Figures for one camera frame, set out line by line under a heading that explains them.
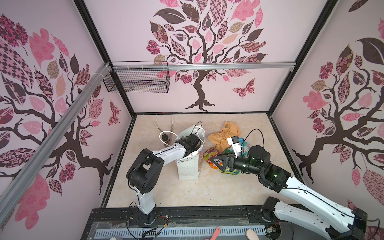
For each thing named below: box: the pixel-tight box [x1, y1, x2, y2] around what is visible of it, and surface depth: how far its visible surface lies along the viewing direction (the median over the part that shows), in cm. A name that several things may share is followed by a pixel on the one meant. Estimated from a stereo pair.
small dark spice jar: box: [161, 134, 169, 147], surface depth 97 cm
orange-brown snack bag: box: [208, 121, 242, 152], surface depth 103 cm
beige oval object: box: [246, 229, 259, 240], surface depth 68 cm
